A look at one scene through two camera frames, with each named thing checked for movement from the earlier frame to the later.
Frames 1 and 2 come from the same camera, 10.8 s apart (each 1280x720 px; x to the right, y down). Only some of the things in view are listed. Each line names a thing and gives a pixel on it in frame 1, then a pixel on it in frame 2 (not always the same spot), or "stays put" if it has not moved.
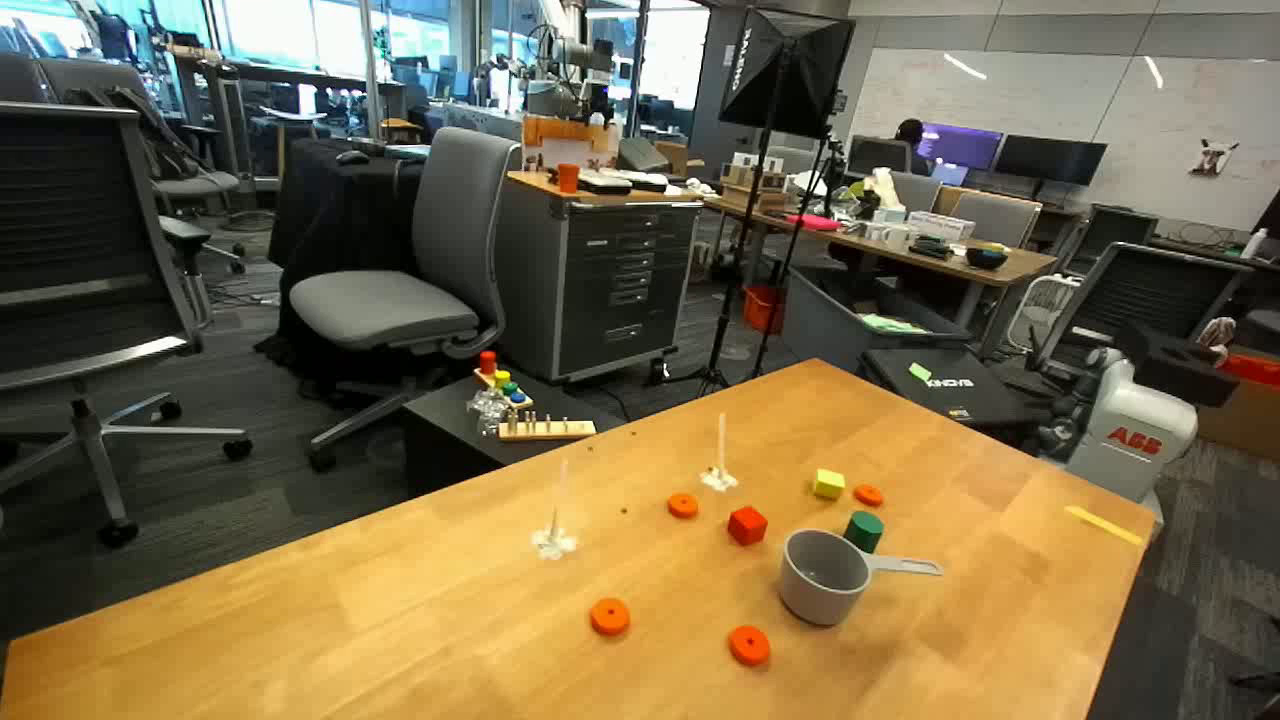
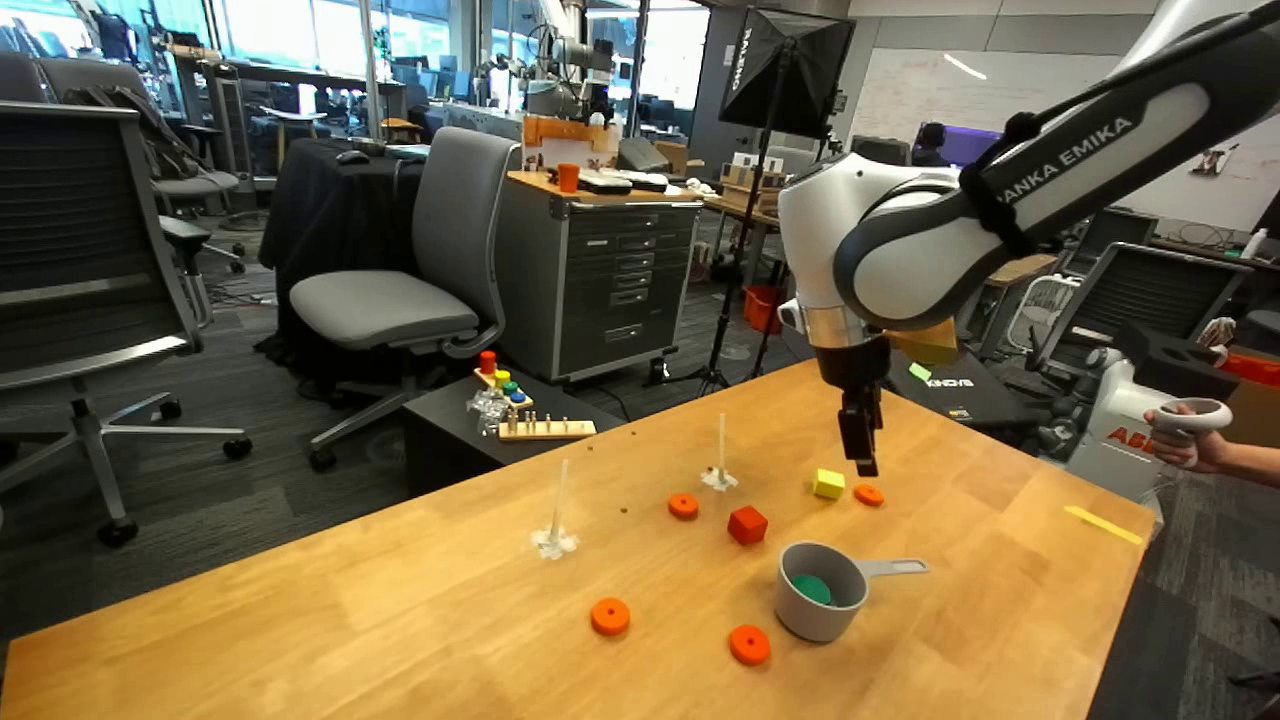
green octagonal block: [865, 530] -> [812, 585]
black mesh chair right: [1148, 304] stays put
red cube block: [744, 527] stays put
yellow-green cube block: [824, 484] stays put
